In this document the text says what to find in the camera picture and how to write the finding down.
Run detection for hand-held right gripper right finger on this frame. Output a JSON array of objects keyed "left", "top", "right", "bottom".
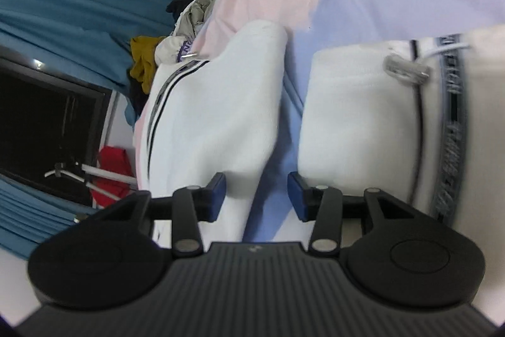
[{"left": 287, "top": 171, "right": 419, "bottom": 258}]

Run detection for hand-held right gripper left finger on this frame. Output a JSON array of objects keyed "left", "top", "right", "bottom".
[{"left": 92, "top": 172, "right": 228, "bottom": 258}]

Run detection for white striped pants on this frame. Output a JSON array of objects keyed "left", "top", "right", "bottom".
[{"left": 133, "top": 20, "right": 505, "bottom": 244}]

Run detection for red garment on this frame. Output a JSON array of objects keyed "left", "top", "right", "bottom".
[{"left": 91, "top": 146, "right": 137, "bottom": 208}]

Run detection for garment steamer stand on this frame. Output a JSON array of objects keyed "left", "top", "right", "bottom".
[{"left": 43, "top": 161, "right": 140, "bottom": 224}]

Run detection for dark cloth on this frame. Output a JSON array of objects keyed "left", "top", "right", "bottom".
[{"left": 127, "top": 83, "right": 150, "bottom": 118}]

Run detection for mustard yellow cloth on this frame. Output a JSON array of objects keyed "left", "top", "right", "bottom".
[{"left": 129, "top": 36, "right": 167, "bottom": 93}]

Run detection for white cloth with purple print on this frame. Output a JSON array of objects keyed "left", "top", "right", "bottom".
[{"left": 154, "top": 36, "right": 200, "bottom": 65}]

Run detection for grey cloth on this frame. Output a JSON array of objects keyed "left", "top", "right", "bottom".
[{"left": 173, "top": 0, "right": 230, "bottom": 40}]

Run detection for dark window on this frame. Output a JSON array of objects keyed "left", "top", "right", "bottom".
[{"left": 0, "top": 56, "right": 116, "bottom": 206}]

